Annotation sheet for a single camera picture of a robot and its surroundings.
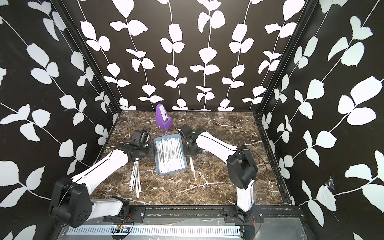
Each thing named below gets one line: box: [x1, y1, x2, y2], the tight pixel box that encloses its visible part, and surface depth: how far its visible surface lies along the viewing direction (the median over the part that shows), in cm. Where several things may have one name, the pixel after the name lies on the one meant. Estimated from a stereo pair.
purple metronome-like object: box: [155, 103, 173, 131], surface depth 106 cm
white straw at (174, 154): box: [171, 138, 179, 170], surface depth 98 cm
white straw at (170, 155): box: [166, 138, 175, 172], surface depth 97 cm
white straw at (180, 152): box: [176, 138, 184, 169], surface depth 100 cm
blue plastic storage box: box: [154, 133, 188, 176], surface depth 96 cm
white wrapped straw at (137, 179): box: [135, 158, 140, 199], surface depth 86 cm
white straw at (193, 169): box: [189, 156, 196, 173], surface depth 86 cm
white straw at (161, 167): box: [155, 140, 165, 174], surface depth 92 cm
